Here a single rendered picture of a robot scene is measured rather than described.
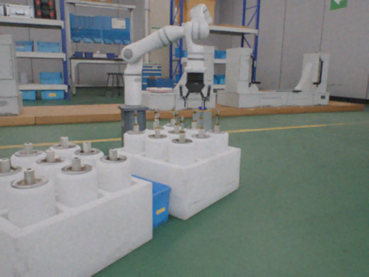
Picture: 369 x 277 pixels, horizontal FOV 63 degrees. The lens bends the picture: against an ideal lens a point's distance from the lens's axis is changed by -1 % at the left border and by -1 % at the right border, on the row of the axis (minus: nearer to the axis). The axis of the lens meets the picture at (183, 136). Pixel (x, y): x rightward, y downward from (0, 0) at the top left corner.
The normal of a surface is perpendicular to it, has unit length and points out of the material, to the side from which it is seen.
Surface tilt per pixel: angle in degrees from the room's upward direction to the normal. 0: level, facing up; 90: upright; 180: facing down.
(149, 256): 0
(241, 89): 90
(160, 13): 90
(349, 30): 90
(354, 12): 90
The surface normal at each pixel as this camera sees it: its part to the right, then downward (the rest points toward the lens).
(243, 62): 0.40, 0.19
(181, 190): -0.61, 0.15
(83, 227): 0.80, 0.14
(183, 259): 0.02, -0.98
